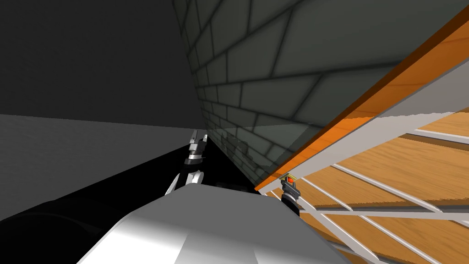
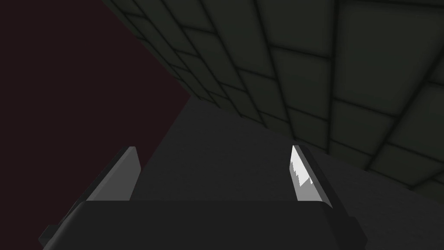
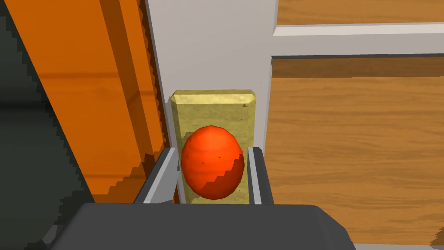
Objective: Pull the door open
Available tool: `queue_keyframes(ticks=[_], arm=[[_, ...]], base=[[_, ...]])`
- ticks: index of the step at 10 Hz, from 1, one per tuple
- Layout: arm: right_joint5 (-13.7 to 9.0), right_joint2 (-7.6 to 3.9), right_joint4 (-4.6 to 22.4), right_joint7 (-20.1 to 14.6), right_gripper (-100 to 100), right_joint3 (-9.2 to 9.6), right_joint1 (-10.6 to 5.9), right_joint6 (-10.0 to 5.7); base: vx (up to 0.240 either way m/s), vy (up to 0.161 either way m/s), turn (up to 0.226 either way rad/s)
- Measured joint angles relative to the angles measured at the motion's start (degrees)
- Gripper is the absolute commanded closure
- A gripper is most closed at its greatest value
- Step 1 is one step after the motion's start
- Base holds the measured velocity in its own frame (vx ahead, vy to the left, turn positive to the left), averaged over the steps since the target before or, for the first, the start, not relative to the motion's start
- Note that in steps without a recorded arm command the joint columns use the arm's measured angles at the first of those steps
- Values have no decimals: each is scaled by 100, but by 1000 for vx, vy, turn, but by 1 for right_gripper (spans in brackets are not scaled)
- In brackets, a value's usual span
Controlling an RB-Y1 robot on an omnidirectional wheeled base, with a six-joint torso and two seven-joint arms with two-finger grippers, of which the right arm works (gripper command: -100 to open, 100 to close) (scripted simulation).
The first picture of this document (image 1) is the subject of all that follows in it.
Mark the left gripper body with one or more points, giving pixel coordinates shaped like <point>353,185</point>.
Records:
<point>196,147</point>

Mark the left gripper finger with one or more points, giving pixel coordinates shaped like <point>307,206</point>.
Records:
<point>194,135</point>
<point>204,138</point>

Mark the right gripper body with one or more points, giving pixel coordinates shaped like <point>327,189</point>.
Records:
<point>290,189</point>

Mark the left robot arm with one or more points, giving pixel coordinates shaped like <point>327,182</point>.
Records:
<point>190,172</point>

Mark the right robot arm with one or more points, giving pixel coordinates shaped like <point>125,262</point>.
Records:
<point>292,203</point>

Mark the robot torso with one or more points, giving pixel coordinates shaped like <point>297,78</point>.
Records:
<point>205,227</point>

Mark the wooden cupboard with white frame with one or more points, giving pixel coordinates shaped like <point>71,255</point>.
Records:
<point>395,172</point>

